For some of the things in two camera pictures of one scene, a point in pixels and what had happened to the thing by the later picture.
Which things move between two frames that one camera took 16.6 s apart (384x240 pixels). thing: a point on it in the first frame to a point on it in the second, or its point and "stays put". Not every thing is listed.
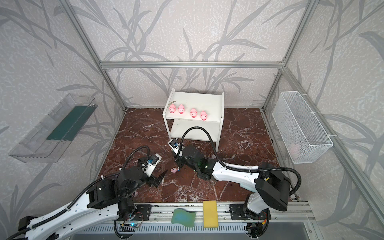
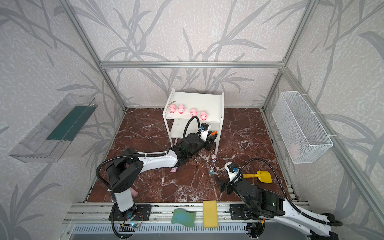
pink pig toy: (172, 108) stays put
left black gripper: (154, 180) to (208, 139)
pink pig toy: (203, 115) stays put
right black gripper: (180, 160) to (227, 183)
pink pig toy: (181, 109) stays put
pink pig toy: (193, 113) stays put
